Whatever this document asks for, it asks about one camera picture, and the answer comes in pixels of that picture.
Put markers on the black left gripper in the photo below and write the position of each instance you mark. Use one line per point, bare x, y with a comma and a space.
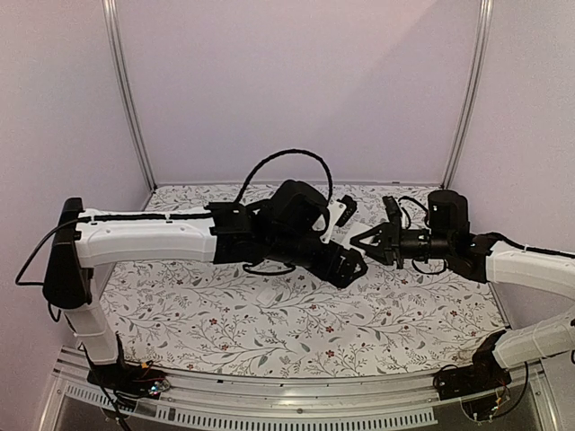
345, 277

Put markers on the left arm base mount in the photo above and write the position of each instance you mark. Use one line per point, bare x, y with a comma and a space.
135, 381

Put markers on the white remote control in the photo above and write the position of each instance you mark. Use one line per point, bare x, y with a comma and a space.
355, 229

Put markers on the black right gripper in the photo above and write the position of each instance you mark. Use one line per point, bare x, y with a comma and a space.
399, 245

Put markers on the floral patterned table mat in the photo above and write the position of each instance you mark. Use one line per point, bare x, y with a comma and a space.
199, 317

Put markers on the aluminium front rail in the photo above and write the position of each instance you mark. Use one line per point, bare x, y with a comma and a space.
201, 401

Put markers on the left aluminium frame post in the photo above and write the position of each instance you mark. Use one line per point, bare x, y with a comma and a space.
111, 19

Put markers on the aluminium frame post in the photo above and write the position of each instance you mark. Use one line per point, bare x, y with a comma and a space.
471, 89
111, 19

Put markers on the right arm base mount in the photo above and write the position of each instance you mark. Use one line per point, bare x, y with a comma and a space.
483, 374

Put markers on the right aluminium frame post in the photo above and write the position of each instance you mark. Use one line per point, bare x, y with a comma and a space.
471, 89

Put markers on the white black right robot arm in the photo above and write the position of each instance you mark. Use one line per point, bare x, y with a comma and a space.
482, 258

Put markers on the white battery cover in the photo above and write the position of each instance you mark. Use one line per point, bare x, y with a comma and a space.
266, 297

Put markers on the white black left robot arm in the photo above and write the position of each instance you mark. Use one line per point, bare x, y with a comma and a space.
292, 227

